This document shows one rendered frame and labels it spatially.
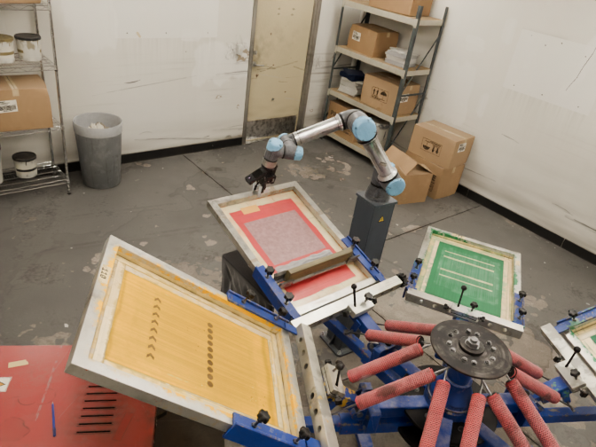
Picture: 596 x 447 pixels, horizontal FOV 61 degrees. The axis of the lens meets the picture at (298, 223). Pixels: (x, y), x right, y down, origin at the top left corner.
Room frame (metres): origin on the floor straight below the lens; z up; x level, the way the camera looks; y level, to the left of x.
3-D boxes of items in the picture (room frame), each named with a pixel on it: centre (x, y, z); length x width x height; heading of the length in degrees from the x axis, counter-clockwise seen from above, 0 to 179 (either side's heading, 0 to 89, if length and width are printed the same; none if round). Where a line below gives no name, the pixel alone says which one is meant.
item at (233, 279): (2.10, 0.21, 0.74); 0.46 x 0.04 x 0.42; 43
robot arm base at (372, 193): (2.77, -0.45, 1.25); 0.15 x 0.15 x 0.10
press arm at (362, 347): (1.88, -0.28, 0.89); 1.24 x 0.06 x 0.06; 43
